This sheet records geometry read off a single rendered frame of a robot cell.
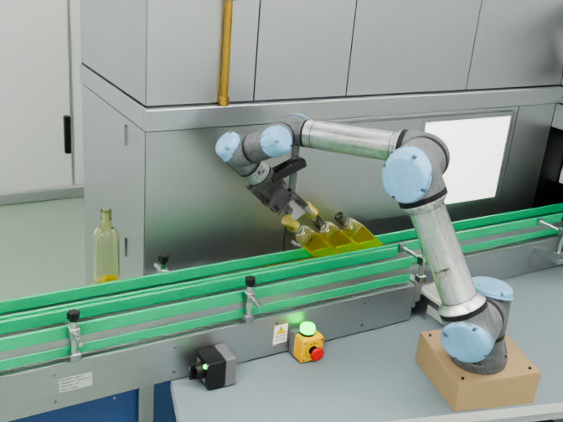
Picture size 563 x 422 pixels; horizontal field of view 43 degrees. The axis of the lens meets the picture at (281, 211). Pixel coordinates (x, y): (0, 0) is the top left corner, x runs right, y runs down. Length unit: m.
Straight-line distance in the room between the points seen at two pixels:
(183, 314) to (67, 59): 3.28
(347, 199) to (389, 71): 0.42
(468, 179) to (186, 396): 1.32
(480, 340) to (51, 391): 1.00
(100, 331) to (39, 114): 3.30
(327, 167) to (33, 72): 3.01
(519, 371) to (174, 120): 1.12
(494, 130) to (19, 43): 3.15
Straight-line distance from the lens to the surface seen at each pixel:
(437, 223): 1.66
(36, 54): 4.88
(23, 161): 5.03
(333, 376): 1.98
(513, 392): 2.00
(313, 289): 2.02
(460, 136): 2.54
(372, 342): 2.16
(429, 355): 2.03
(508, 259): 2.67
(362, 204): 2.35
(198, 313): 1.87
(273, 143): 1.78
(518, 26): 2.65
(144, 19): 1.89
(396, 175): 1.62
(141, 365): 1.85
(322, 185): 2.22
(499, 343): 1.94
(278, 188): 1.96
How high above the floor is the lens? 1.86
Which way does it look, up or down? 22 degrees down
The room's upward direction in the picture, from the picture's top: 5 degrees clockwise
